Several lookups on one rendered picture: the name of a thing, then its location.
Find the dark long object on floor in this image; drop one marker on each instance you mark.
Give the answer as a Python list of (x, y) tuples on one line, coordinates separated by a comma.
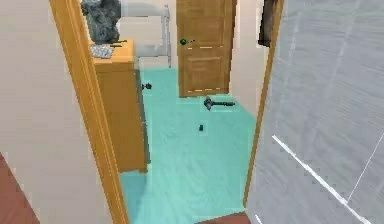
[(216, 103)]

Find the small dark round object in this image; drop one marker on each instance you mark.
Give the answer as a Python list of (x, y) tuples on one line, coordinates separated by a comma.
[(147, 86)]

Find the thin dark stick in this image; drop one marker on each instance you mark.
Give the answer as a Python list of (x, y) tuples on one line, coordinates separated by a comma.
[(116, 43)]

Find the white metal frame furniture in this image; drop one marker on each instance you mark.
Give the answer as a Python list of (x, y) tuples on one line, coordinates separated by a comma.
[(156, 33)]

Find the wooden chest of drawers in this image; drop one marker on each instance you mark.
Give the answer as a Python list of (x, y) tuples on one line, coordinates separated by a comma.
[(116, 110)]

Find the grey open room door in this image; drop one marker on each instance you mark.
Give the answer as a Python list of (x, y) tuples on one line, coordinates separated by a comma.
[(320, 110)]

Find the small dark block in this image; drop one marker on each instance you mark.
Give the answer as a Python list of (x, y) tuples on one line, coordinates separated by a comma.
[(201, 127)]

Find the wooden room door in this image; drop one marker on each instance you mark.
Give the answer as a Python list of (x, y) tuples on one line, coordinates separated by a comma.
[(204, 50)]

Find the dark green door knob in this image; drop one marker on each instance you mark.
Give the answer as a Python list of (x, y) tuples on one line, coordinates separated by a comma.
[(183, 41)]

